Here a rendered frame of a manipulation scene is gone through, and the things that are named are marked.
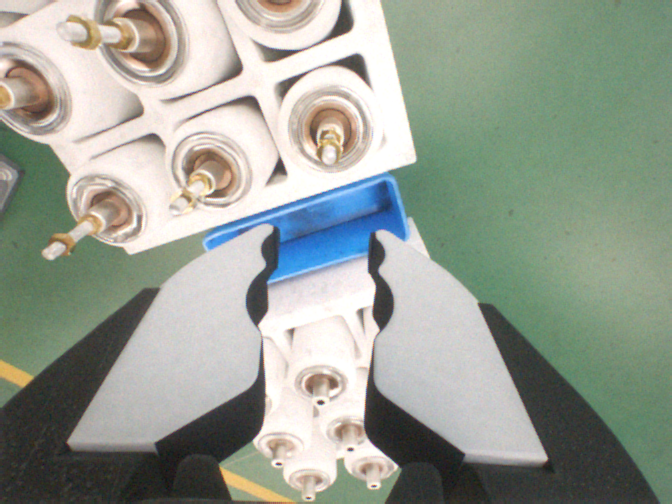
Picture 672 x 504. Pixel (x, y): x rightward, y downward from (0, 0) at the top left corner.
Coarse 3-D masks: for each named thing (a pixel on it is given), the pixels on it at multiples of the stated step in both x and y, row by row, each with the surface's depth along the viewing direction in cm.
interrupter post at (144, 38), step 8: (128, 24) 24; (136, 24) 24; (144, 24) 26; (136, 32) 24; (144, 32) 25; (152, 32) 26; (136, 40) 24; (144, 40) 25; (152, 40) 26; (128, 48) 25; (136, 48) 25; (144, 48) 26; (152, 48) 27
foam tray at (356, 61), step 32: (64, 0) 31; (352, 0) 31; (352, 32) 33; (384, 32) 33; (256, 64) 34; (288, 64) 34; (320, 64) 34; (352, 64) 44; (384, 64) 34; (192, 96) 36; (224, 96) 36; (256, 96) 36; (384, 96) 36; (128, 128) 37; (160, 128) 37; (384, 128) 37; (64, 160) 39; (288, 160) 39; (384, 160) 39; (288, 192) 41; (320, 192) 41; (192, 224) 43
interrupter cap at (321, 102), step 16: (304, 96) 29; (320, 96) 29; (336, 96) 29; (352, 96) 29; (304, 112) 29; (320, 112) 30; (336, 112) 30; (352, 112) 29; (368, 112) 29; (288, 128) 30; (304, 128) 30; (352, 128) 30; (368, 128) 30; (304, 144) 31; (352, 144) 31; (368, 144) 31; (304, 160) 31; (352, 160) 32
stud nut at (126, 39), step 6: (108, 24) 23; (114, 24) 23; (120, 24) 23; (126, 24) 23; (120, 30) 23; (126, 30) 23; (126, 36) 23; (132, 36) 24; (120, 42) 23; (126, 42) 24; (120, 48) 24; (126, 48) 24
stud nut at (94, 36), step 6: (72, 18) 20; (78, 18) 20; (84, 18) 20; (90, 18) 20; (84, 24) 20; (90, 24) 20; (96, 24) 20; (90, 30) 20; (96, 30) 20; (90, 36) 20; (96, 36) 20; (72, 42) 20; (78, 42) 20; (84, 42) 20; (90, 42) 20; (96, 42) 21; (84, 48) 20; (90, 48) 20
